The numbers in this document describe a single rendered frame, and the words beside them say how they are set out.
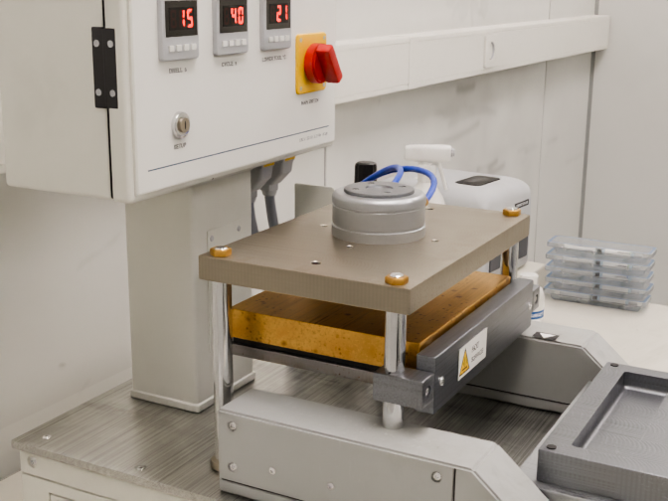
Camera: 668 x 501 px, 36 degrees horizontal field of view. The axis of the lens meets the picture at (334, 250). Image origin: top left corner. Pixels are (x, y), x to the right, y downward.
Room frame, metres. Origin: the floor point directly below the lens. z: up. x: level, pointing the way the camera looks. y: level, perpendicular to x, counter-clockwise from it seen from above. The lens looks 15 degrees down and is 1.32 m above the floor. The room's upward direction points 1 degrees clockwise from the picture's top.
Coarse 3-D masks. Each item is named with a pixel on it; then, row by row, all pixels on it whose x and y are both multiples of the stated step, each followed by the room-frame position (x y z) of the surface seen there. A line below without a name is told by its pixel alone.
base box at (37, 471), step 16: (32, 464) 0.82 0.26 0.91; (48, 464) 0.81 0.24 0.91; (64, 464) 0.80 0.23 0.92; (32, 480) 0.82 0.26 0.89; (48, 480) 0.81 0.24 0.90; (64, 480) 0.80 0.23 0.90; (80, 480) 0.79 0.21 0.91; (96, 480) 0.78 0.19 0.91; (112, 480) 0.78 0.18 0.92; (32, 496) 0.82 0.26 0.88; (48, 496) 0.81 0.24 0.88; (64, 496) 0.80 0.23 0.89; (80, 496) 0.79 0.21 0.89; (96, 496) 0.78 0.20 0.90; (112, 496) 0.78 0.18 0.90; (128, 496) 0.77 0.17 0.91; (144, 496) 0.76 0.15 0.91; (160, 496) 0.75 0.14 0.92; (176, 496) 0.75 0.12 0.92
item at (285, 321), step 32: (448, 288) 0.86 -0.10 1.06; (480, 288) 0.86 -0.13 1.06; (256, 320) 0.79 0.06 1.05; (288, 320) 0.78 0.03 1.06; (320, 320) 0.77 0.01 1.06; (352, 320) 0.77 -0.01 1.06; (384, 320) 0.77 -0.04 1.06; (416, 320) 0.77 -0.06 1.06; (448, 320) 0.78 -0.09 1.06; (256, 352) 0.79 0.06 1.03; (288, 352) 0.78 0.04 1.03; (320, 352) 0.76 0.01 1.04; (352, 352) 0.75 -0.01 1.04; (416, 352) 0.72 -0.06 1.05
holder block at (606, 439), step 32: (608, 384) 0.80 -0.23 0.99; (640, 384) 0.83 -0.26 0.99; (576, 416) 0.74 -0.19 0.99; (608, 416) 0.77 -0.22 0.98; (640, 416) 0.77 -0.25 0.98; (544, 448) 0.68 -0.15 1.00; (576, 448) 0.68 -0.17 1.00; (608, 448) 0.71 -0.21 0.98; (640, 448) 0.68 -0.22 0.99; (544, 480) 0.68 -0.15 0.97; (576, 480) 0.67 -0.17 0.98; (608, 480) 0.66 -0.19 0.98; (640, 480) 0.65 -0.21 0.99
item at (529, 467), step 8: (576, 400) 0.83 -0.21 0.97; (568, 408) 0.81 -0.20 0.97; (544, 440) 0.75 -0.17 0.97; (536, 448) 0.73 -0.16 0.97; (528, 456) 0.72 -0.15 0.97; (536, 456) 0.72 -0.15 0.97; (528, 464) 0.71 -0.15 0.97; (536, 464) 0.71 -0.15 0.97; (528, 472) 0.69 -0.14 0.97; (536, 472) 0.69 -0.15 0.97; (536, 480) 0.68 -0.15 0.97; (544, 488) 0.67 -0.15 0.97; (552, 488) 0.67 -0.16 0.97; (560, 488) 0.67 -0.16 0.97; (568, 488) 0.67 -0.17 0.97; (552, 496) 0.66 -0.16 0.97; (560, 496) 0.66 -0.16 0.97; (568, 496) 0.66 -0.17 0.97; (576, 496) 0.66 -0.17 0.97; (584, 496) 0.66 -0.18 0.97; (592, 496) 0.66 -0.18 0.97; (600, 496) 0.66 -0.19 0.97
